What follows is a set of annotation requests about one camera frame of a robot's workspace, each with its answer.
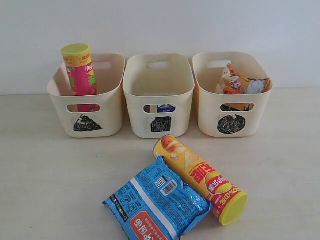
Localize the small blue white box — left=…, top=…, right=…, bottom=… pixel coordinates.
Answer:
left=157, top=104, right=176, bottom=113

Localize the small purple box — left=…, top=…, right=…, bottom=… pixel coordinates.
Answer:
left=143, top=104, right=158, bottom=114

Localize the orange snack bag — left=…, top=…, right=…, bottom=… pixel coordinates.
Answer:
left=215, top=63, right=271, bottom=112

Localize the blue noodle bag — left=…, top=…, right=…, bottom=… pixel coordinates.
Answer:
left=103, top=155, right=213, bottom=240

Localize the pink Lays chips can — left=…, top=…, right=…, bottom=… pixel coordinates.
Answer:
left=61, top=43, right=98, bottom=96

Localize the cream bin with square mark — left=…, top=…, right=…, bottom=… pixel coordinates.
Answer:
left=123, top=53, right=195, bottom=139

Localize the cream bin with triangle mark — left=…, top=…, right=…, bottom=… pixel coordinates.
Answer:
left=47, top=53, right=126, bottom=138

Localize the cream bin with circle mark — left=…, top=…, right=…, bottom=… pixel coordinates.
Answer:
left=192, top=52, right=273, bottom=138

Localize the yellow Lays chips can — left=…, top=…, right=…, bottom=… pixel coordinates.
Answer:
left=153, top=135, right=248, bottom=226

